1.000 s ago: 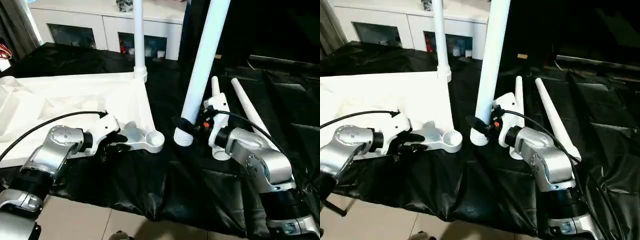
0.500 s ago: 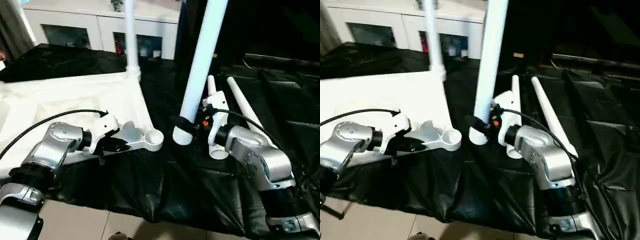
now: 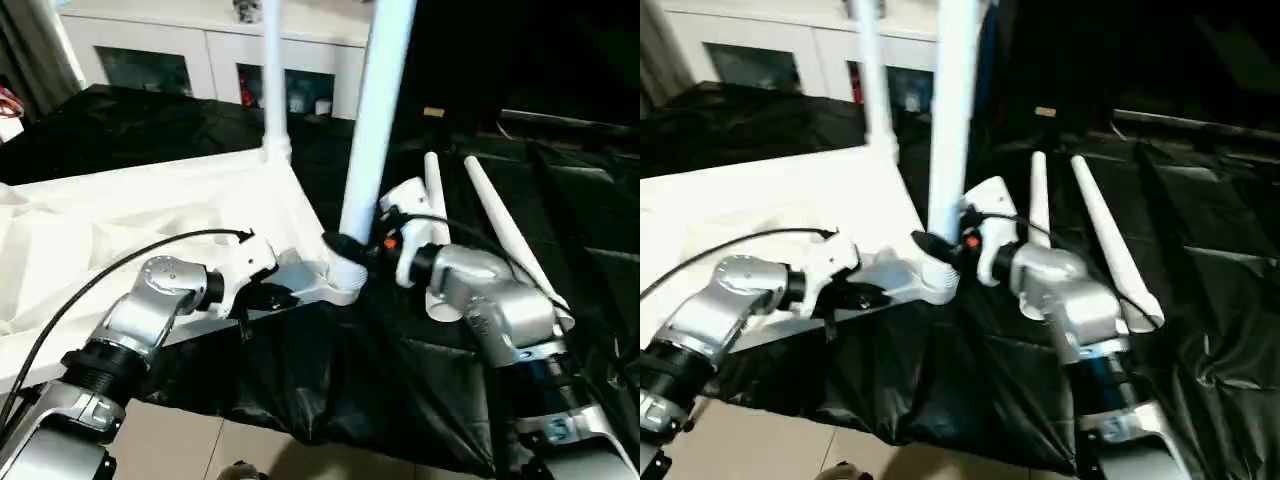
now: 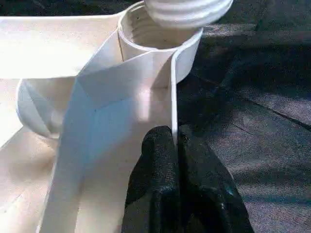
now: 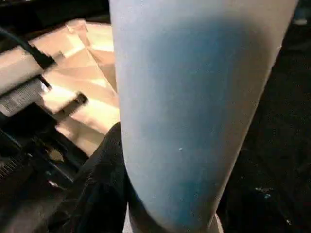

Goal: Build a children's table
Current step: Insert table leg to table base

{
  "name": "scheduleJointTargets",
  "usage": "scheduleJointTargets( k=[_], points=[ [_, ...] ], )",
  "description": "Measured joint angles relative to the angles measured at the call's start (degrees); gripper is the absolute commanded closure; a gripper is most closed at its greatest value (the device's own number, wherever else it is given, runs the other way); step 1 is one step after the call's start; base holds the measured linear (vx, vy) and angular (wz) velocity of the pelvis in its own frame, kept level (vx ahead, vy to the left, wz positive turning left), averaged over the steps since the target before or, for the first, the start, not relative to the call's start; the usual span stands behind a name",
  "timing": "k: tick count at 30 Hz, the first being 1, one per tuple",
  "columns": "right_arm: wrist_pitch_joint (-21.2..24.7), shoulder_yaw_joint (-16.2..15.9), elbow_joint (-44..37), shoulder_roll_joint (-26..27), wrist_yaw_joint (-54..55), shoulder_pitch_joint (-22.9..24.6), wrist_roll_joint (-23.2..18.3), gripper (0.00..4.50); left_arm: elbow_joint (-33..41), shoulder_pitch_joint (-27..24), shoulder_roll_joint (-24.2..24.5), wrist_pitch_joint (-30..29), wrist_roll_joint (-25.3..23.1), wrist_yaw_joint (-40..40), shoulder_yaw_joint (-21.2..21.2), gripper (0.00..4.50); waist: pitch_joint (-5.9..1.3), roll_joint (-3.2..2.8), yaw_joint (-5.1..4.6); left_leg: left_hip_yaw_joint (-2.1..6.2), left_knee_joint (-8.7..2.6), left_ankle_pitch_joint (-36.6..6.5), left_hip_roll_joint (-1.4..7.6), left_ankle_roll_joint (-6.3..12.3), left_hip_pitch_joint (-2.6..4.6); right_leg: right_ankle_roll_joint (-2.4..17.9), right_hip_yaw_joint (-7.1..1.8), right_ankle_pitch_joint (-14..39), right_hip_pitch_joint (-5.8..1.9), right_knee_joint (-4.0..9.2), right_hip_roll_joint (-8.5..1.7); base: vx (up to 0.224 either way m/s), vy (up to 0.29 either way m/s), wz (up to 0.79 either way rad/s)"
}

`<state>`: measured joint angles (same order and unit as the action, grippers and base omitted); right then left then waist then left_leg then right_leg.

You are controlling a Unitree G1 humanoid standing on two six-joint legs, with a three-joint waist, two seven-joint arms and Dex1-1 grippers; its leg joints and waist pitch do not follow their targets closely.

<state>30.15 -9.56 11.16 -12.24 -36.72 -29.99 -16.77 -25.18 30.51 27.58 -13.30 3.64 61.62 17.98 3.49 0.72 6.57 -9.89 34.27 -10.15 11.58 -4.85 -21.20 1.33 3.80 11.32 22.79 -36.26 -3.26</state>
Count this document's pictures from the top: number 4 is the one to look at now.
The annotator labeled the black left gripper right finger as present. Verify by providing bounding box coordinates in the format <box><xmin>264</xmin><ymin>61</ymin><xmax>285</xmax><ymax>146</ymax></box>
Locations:
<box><xmin>177</xmin><ymin>123</ymin><xmax>255</xmax><ymax>233</ymax></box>

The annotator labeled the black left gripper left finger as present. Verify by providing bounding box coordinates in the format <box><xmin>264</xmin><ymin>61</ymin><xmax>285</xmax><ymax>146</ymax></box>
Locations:
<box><xmin>121</xmin><ymin>125</ymin><xmax>182</xmax><ymax>233</ymax></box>

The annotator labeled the white plastic table top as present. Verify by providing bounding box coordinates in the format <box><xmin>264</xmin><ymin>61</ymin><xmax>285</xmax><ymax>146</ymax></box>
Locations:
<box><xmin>0</xmin><ymin>2</ymin><xmax>204</xmax><ymax>233</ymax></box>

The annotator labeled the white plastic table leg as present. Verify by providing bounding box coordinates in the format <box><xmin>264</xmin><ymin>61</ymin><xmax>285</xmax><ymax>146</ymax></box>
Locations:
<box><xmin>144</xmin><ymin>0</ymin><xmax>234</xmax><ymax>31</ymax></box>

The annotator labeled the black mat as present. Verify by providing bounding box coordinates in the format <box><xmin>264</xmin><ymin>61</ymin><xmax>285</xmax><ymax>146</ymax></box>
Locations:
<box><xmin>0</xmin><ymin>0</ymin><xmax>311</xmax><ymax>233</ymax></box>

